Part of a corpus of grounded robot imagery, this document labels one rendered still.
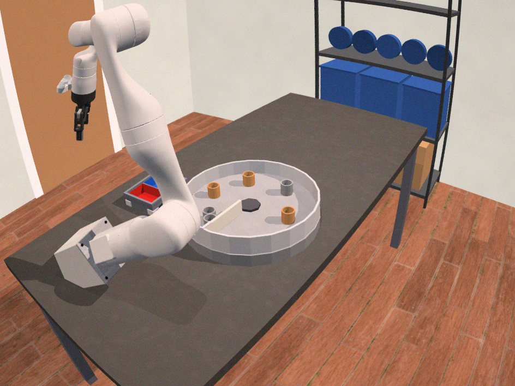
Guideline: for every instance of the white round turntable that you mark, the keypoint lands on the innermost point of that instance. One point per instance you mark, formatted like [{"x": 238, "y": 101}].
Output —
[{"x": 244, "y": 212}]

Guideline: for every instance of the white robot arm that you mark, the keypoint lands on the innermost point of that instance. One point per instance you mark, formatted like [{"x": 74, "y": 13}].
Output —
[{"x": 145, "y": 134}]

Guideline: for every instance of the grey metal sleeve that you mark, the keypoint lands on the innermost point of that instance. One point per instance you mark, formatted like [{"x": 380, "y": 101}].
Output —
[
  {"x": 208, "y": 218},
  {"x": 208, "y": 210},
  {"x": 286, "y": 187}
]

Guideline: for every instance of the bronze bushing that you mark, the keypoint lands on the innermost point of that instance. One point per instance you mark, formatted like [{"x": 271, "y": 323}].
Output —
[
  {"x": 213, "y": 190},
  {"x": 248, "y": 178},
  {"x": 288, "y": 215}
]

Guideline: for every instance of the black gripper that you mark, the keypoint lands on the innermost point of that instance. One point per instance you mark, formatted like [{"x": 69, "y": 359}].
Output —
[{"x": 82, "y": 109}]

